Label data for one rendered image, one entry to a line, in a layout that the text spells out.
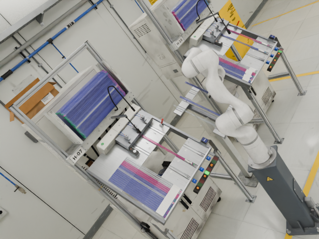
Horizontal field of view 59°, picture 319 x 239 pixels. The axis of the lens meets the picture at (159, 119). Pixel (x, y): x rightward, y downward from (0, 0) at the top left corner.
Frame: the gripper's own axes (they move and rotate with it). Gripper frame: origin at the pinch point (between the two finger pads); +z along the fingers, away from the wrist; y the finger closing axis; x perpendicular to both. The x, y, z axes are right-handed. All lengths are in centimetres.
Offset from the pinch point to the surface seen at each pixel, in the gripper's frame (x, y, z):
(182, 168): 9, 65, -4
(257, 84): 34, -67, 81
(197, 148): 11.5, 45.1, 1.9
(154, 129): -27, 48, 7
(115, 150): -44, 80, 1
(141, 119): -40, 48, 4
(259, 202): 81, 52, 38
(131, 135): -39, 63, -2
